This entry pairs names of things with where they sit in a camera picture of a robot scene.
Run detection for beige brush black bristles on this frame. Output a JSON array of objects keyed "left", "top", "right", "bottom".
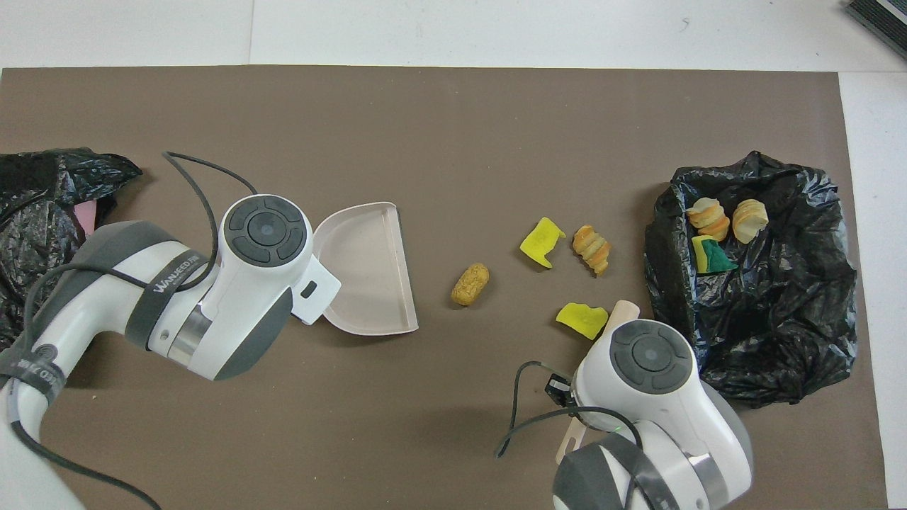
[{"left": 556, "top": 300, "right": 641, "bottom": 465}]

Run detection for brown toy bread roll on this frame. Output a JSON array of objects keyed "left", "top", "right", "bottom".
[{"left": 451, "top": 263, "right": 490, "bottom": 307}]

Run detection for yellow green sponge piece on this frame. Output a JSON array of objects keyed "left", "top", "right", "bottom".
[
  {"left": 555, "top": 302, "right": 610, "bottom": 341},
  {"left": 519, "top": 217, "right": 567, "bottom": 269},
  {"left": 691, "top": 235, "right": 739, "bottom": 276}
]

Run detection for black trash bag bin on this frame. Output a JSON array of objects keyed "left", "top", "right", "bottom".
[
  {"left": 643, "top": 149, "right": 860, "bottom": 409},
  {"left": 0, "top": 147, "right": 144, "bottom": 348}
]

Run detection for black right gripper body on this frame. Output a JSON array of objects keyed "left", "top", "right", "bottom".
[{"left": 544, "top": 374, "right": 576, "bottom": 410}]

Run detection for dark ribbed box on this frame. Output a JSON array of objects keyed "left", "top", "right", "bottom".
[{"left": 845, "top": 0, "right": 907, "bottom": 62}]

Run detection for brown table mat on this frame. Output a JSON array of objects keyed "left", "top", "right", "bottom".
[{"left": 0, "top": 66, "right": 890, "bottom": 510}]

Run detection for beige plastic dustpan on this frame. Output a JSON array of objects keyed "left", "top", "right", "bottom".
[{"left": 312, "top": 202, "right": 419, "bottom": 336}]

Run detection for striped toy croissant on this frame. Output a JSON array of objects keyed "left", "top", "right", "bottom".
[
  {"left": 572, "top": 225, "right": 612, "bottom": 277},
  {"left": 686, "top": 198, "right": 731, "bottom": 242},
  {"left": 732, "top": 199, "right": 770, "bottom": 244}
]

